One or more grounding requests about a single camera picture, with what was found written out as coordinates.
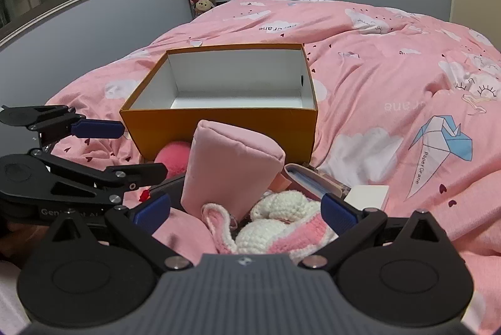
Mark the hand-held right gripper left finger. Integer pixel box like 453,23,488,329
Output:
39,193,193,270

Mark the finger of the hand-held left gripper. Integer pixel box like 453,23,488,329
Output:
23,149,169,203
0,105,126,143

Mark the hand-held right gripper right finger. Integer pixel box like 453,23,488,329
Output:
301,193,452,270

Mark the white box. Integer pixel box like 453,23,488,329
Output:
344,184,390,211

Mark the pink fluffy pompom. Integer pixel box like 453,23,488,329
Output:
153,140,192,179

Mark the white pink crochet toy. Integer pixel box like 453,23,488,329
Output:
201,189,341,263

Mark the pink fabric pouch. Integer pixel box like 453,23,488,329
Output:
182,119,286,218

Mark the orange cardboard box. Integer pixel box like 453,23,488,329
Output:
119,43,318,168

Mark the pink printed blanket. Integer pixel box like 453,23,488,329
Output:
47,0,501,335

